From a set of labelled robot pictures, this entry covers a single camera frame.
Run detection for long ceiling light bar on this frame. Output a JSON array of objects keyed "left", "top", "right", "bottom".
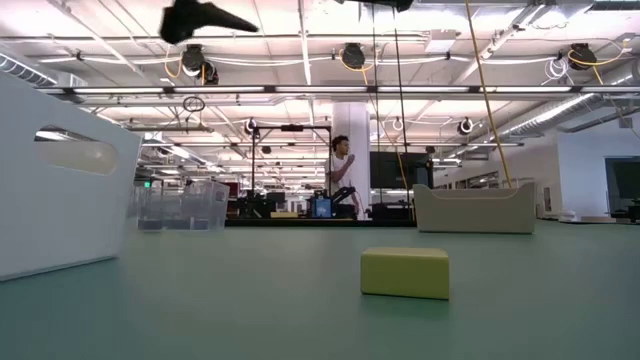
[{"left": 37, "top": 84, "right": 640, "bottom": 96}]

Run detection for white building pillar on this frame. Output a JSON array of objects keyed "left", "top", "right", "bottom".
[{"left": 332, "top": 102, "right": 372, "bottom": 221}]

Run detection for black monitor screen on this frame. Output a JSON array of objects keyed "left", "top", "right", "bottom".
[{"left": 369, "top": 151, "right": 435, "bottom": 190}]

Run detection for person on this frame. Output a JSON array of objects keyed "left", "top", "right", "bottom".
[{"left": 327, "top": 134, "right": 362, "bottom": 220}]

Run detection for clear plastic bin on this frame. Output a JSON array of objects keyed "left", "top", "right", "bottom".
[{"left": 130, "top": 179, "right": 231, "bottom": 233}]

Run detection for beige plastic bin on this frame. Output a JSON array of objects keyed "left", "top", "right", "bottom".
[{"left": 413, "top": 182, "right": 537, "bottom": 235}]

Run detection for white plastic bin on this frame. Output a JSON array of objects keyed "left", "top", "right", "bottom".
[{"left": 0, "top": 72, "right": 144, "bottom": 282}]

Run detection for yellow foam block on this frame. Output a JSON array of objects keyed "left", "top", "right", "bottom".
[{"left": 360, "top": 246, "right": 450, "bottom": 301}]

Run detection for ceiling cable reel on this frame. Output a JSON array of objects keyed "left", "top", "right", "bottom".
[
  {"left": 568, "top": 42, "right": 598, "bottom": 71},
  {"left": 341, "top": 42, "right": 367, "bottom": 70},
  {"left": 180, "top": 43, "right": 207, "bottom": 72}
]

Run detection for hanging black cable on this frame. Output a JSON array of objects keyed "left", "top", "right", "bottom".
[{"left": 392, "top": 9, "right": 412, "bottom": 221}]

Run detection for hanging yellow cable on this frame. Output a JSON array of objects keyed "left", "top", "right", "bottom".
[{"left": 463, "top": 0, "right": 514, "bottom": 189}]

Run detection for black robot station frame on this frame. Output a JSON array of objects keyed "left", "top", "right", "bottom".
[{"left": 250, "top": 124, "right": 334, "bottom": 220}]

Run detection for black table edge rail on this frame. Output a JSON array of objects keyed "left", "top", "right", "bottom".
[{"left": 224, "top": 218, "right": 417, "bottom": 229}]

